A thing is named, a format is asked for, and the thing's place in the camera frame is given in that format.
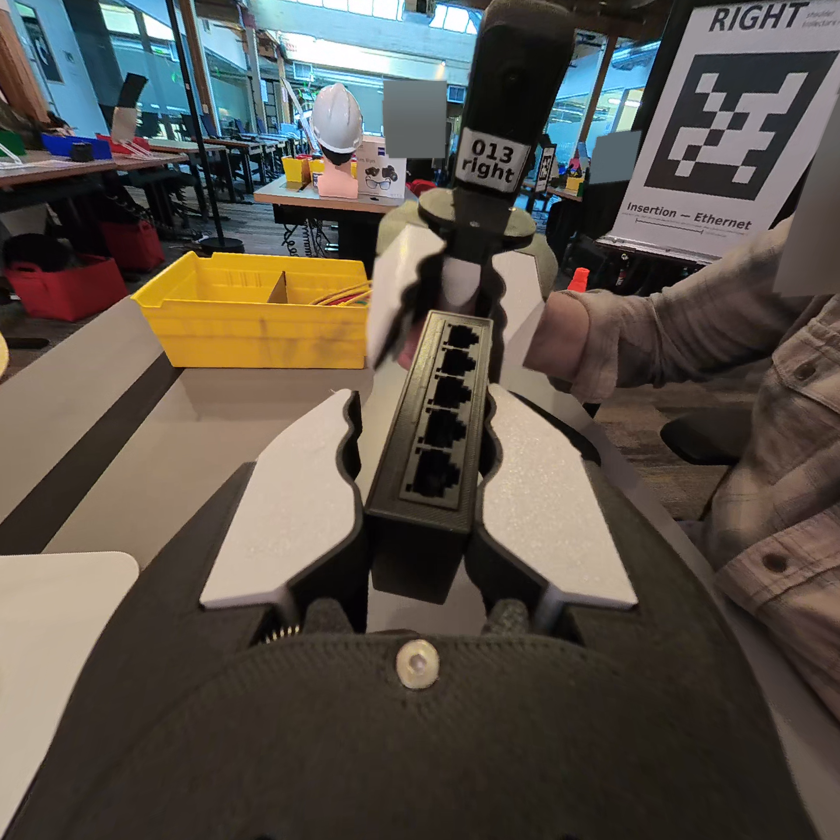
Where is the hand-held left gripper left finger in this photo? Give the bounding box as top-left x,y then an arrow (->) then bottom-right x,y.
199,389 -> 368,634

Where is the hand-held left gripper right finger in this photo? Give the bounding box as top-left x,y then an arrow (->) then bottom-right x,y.
467,384 -> 639,635

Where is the black network switch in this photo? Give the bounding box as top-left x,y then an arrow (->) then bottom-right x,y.
364,310 -> 494,605

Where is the red bag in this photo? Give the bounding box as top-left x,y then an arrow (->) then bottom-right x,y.
98,220 -> 165,273
3,252 -> 129,322

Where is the yellow plastic bin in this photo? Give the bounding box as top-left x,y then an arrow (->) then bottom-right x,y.
131,251 -> 375,370

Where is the black oval mesh pad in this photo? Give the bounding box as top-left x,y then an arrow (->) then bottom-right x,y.
659,410 -> 756,468

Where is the pink mannequin head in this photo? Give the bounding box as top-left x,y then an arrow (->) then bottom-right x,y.
318,150 -> 360,199

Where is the white mounting plate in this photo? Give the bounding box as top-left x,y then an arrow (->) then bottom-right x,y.
0,551 -> 140,811

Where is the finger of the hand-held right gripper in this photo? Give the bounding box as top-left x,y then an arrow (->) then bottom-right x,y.
487,251 -> 550,388
366,223 -> 448,370

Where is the white printed glasses box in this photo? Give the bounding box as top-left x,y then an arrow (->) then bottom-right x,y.
356,136 -> 408,199

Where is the black floor pole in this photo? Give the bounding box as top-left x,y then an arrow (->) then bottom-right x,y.
165,0 -> 247,258

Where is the white marker sign board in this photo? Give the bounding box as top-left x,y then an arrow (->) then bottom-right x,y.
597,0 -> 840,266

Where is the person's right hand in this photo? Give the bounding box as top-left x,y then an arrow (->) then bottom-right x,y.
524,290 -> 589,396

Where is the background instruction stand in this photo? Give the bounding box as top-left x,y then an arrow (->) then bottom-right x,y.
112,72 -> 148,142

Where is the small blue bin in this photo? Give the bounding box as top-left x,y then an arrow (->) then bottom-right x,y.
41,131 -> 112,160

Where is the white hard hat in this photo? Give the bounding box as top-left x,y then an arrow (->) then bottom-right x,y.
310,83 -> 364,155

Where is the wooden work table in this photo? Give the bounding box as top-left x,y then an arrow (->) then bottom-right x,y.
252,174 -> 421,263
0,141 -> 198,217

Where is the red ethernet cable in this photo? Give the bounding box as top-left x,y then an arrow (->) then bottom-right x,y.
308,283 -> 373,308

